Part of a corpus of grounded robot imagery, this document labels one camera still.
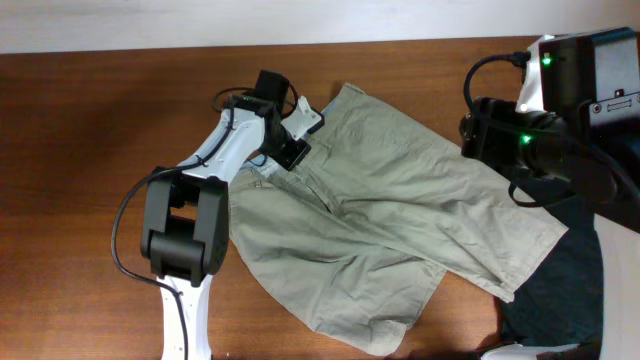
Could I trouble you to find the khaki shorts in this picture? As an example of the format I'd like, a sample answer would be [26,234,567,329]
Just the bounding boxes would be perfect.
[230,84,566,356]

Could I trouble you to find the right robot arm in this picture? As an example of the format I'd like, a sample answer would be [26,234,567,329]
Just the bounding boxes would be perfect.
[459,27,639,359]

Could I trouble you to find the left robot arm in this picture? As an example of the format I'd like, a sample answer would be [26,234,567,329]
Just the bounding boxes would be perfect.
[141,70,324,359]

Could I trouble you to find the dark shirt with white collar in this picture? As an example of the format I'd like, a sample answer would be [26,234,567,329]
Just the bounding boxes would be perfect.
[500,197,604,346]

